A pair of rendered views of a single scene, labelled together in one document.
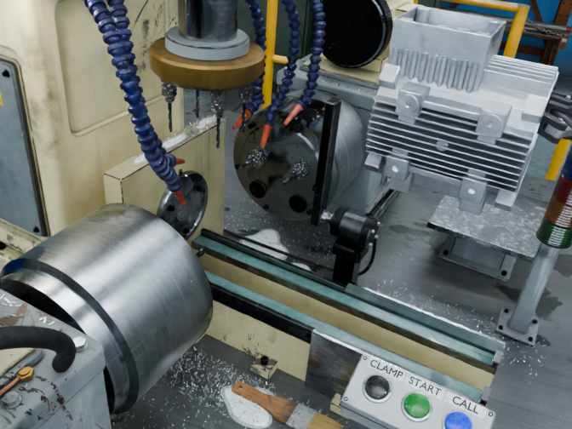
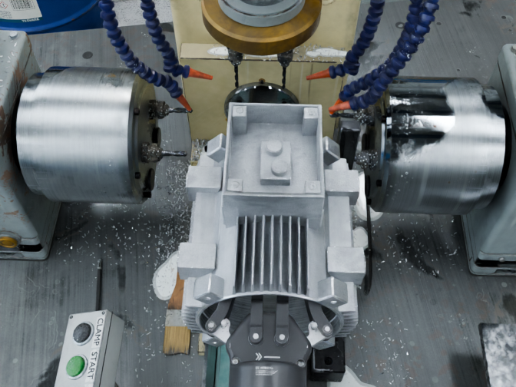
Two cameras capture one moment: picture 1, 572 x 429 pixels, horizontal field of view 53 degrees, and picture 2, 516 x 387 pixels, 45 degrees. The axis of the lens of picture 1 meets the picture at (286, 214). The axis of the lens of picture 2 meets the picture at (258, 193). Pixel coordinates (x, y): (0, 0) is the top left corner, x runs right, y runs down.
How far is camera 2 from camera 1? 0.86 m
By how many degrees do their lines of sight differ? 50
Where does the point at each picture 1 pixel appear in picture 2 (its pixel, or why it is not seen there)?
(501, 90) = (231, 249)
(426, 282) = (433, 365)
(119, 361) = (31, 171)
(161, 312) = (71, 167)
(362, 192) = (484, 235)
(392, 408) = (72, 351)
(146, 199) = (212, 84)
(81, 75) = not seen: outside the picture
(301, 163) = (372, 154)
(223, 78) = (219, 38)
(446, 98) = (216, 209)
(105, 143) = not seen: hidden behind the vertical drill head
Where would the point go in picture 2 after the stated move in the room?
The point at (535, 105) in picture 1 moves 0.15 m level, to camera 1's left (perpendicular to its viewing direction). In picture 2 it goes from (201, 286) to (153, 172)
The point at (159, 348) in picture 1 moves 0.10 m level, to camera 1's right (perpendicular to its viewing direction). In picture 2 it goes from (63, 185) to (78, 231)
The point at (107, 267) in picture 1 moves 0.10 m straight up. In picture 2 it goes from (57, 114) to (40, 71)
